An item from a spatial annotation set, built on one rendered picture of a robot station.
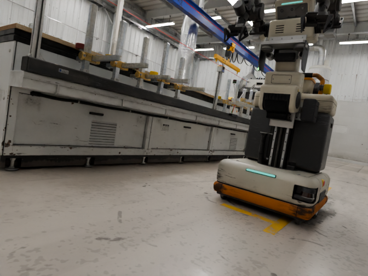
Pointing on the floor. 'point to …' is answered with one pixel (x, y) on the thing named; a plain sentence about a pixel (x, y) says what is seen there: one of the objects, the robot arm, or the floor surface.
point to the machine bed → (96, 120)
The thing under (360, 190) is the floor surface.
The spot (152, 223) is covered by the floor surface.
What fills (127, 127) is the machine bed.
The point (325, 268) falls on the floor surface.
